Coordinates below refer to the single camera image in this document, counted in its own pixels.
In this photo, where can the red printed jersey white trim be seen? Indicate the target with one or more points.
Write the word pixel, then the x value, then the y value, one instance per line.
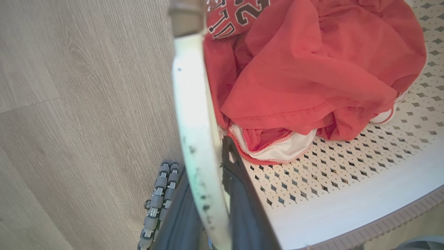
pixel 277 147

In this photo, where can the grey roller robot wheel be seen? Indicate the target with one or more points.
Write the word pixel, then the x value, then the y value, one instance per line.
pixel 158 201

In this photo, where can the grey rounded robot base part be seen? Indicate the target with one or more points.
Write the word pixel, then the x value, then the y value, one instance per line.
pixel 423 243

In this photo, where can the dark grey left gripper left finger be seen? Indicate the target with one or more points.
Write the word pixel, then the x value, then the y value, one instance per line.
pixel 180 222

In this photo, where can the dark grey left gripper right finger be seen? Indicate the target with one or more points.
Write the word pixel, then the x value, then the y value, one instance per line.
pixel 246 215

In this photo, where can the white lattice plastic laundry basket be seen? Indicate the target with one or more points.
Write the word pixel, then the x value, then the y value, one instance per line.
pixel 340 180

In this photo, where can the plain red shirt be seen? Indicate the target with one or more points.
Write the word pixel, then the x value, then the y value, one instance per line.
pixel 312 69

